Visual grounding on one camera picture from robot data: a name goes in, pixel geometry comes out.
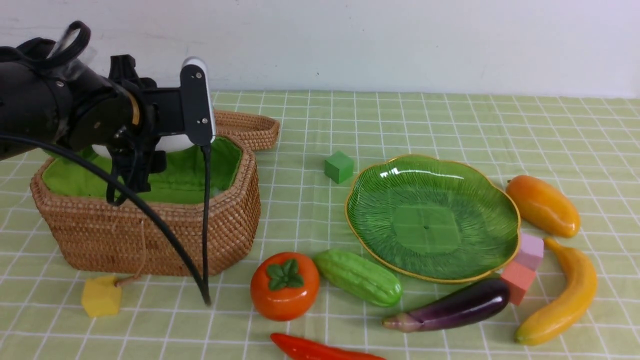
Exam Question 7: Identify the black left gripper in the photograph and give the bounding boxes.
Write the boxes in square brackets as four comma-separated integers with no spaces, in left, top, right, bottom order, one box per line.
[107,54,183,193]

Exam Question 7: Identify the white radish with leaves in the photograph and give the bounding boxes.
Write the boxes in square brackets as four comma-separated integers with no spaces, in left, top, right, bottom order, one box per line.
[92,134,194,159]

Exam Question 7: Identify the orange persimmon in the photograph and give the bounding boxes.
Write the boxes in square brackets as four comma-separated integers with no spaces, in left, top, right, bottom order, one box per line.
[250,251,320,322]

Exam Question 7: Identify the green cucumber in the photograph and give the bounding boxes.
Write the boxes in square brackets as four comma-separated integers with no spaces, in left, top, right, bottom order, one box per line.
[313,248,403,308]

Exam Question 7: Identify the red chili pepper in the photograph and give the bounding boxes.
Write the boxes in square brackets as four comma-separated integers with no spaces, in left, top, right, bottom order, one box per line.
[270,333,384,360]

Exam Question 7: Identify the purple eggplant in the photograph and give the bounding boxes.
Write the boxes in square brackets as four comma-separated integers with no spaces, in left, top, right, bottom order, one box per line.
[381,277,511,333]

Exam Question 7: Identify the orange yellow mango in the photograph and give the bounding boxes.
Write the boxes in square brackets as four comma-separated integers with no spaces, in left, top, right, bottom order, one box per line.
[505,175,581,239]

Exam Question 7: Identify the yellow banana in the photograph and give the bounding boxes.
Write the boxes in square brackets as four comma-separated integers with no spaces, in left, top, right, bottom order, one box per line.
[514,237,598,346]

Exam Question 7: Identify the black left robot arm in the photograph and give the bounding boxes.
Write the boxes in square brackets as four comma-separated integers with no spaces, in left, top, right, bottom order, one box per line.
[1,38,201,193]

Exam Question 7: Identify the woven wicker basket lid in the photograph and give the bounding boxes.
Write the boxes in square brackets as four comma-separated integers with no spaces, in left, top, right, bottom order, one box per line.
[214,109,281,151]

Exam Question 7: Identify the woven wicker basket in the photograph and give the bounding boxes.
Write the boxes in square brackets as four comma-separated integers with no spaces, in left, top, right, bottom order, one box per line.
[30,135,261,277]

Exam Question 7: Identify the green foam cube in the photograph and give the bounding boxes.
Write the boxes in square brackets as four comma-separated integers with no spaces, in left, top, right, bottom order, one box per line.
[324,150,355,184]

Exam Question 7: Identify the yellow foam cube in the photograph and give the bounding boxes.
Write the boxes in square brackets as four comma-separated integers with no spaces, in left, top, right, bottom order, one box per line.
[81,275,122,318]

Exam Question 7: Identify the green leaf-shaped glass plate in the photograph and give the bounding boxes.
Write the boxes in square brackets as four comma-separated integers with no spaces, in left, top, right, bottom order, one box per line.
[344,153,521,284]

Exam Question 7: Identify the salmon foam cube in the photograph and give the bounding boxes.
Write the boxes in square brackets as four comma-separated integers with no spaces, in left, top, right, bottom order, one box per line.
[500,261,537,306]

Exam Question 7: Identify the pink foam cube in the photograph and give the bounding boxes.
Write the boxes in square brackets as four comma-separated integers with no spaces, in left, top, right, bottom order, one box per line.
[514,232,545,272]

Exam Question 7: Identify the green checked tablecloth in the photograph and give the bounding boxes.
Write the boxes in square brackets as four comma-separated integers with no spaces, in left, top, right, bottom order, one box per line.
[0,91,640,360]

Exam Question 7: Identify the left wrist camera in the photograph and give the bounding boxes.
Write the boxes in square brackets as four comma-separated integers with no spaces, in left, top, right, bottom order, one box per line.
[179,56,217,147]

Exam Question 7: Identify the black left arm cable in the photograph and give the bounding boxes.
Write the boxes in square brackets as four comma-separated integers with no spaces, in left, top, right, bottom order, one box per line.
[0,21,213,307]

